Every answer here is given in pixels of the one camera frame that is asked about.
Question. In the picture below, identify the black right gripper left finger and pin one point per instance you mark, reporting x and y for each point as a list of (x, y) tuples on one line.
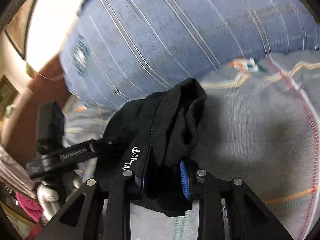
[(91, 209)]

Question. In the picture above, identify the brown wooden headboard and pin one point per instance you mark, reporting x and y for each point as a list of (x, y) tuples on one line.
[(18, 132)]

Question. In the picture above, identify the black pants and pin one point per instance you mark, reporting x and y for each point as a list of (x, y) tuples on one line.
[(153, 137)]

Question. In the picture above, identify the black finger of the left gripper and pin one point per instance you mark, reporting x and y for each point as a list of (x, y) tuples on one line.
[(64, 159)]

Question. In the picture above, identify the blue plaid pillow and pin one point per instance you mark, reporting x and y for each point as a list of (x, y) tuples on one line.
[(121, 50)]

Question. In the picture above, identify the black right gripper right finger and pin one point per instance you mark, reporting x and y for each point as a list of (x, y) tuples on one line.
[(229, 209)]

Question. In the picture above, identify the grey patterned bed sheet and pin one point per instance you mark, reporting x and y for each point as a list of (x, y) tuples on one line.
[(264, 129)]

